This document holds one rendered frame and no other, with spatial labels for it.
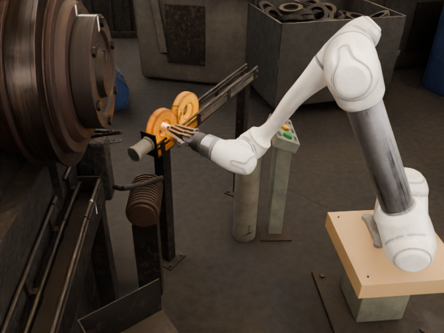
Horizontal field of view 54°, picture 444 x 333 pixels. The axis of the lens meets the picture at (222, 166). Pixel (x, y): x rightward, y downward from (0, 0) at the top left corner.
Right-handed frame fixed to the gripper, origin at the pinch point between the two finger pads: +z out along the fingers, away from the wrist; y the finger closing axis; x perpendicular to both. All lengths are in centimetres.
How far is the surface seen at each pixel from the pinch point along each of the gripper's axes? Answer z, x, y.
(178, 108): -0.8, 4.6, 8.8
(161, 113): -0.7, 6.7, -1.5
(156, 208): -14.8, -20.7, -20.9
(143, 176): -0.3, -18.0, -12.0
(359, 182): -63, -66, 115
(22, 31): -16, 57, -65
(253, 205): -31, -46, 32
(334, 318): -85, -62, 8
